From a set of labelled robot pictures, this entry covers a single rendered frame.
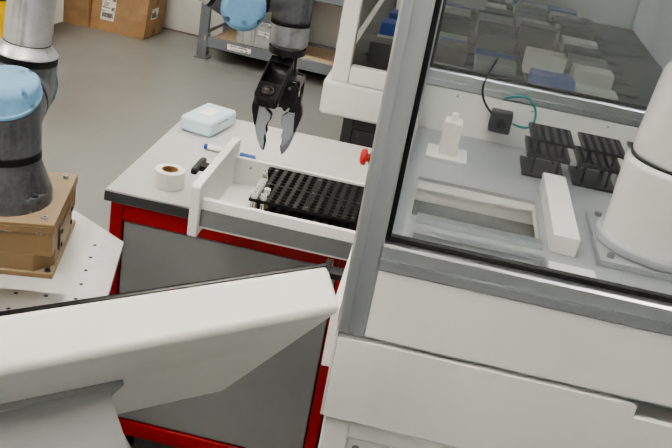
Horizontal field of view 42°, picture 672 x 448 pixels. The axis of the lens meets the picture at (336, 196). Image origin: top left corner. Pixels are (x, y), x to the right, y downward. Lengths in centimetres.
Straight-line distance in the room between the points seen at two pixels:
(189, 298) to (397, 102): 43
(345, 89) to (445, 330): 139
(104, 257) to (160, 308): 95
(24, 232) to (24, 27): 37
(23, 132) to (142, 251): 56
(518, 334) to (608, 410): 17
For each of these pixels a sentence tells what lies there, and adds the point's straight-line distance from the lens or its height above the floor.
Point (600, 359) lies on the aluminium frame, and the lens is 123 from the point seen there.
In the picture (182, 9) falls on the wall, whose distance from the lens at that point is 638.
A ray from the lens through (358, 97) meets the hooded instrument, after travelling 250.
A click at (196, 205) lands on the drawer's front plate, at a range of 165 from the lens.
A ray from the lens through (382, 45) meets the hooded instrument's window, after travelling 247.
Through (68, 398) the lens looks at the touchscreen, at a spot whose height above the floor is 107.
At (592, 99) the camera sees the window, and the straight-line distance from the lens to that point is 110.
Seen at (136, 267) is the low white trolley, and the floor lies 57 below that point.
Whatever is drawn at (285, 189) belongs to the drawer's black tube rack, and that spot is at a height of 90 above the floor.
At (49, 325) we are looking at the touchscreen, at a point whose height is 119.
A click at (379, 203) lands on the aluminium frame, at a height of 114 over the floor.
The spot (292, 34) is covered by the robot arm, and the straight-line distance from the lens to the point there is 164.
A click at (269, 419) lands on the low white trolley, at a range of 218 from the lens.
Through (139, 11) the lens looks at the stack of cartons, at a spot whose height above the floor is 19.
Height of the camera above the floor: 159
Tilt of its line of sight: 23 degrees down
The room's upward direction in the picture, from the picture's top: 10 degrees clockwise
